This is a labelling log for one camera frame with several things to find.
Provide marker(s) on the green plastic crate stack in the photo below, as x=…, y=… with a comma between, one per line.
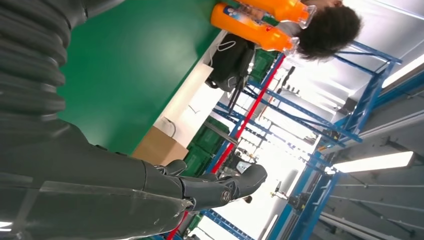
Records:
x=205, y=139

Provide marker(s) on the person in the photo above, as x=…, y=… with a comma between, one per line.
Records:
x=328, y=33

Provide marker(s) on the white desk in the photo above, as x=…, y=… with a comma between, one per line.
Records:
x=205, y=116

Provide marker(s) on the brown cardboard box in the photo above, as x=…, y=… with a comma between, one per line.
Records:
x=159, y=149

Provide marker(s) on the black bag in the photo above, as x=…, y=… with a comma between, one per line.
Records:
x=228, y=66

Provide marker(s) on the ceiling light panel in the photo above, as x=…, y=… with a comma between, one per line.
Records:
x=374, y=162
x=407, y=71

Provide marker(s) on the blue shelf rack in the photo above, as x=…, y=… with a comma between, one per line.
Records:
x=367, y=99
x=314, y=212

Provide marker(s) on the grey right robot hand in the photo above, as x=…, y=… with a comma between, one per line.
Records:
x=82, y=185

